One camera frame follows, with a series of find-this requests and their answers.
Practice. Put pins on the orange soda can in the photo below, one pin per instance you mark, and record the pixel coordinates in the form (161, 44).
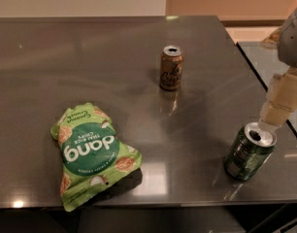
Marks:
(171, 68)

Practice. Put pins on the green soda can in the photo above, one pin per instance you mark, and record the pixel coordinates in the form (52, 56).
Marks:
(249, 151)

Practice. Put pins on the grey robot gripper body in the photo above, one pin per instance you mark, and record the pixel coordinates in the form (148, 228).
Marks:
(292, 44)

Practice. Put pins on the green rice chips bag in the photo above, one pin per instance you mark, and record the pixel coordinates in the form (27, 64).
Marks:
(94, 158)

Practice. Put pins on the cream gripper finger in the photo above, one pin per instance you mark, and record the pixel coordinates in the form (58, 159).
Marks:
(271, 42)
(281, 100)

